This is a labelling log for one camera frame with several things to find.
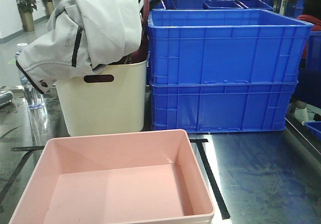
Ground grey jacket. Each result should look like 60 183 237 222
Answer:
16 0 145 93

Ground cream plastic basket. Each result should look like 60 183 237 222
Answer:
56 61 147 136

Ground lower large blue crate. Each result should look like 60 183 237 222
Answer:
150 82 297 133

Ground potted green plant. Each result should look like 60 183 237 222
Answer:
16 0 37 32

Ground clear water bottle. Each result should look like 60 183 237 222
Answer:
14 43 46 109

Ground large blue crate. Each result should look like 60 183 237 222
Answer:
150 82 297 133
147 10 312 85

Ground pink plastic bin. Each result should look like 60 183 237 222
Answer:
10 129 215 223

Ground upper large blue crate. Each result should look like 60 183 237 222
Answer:
147 10 312 85

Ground white handheld controller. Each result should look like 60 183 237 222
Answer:
0 89 13 107

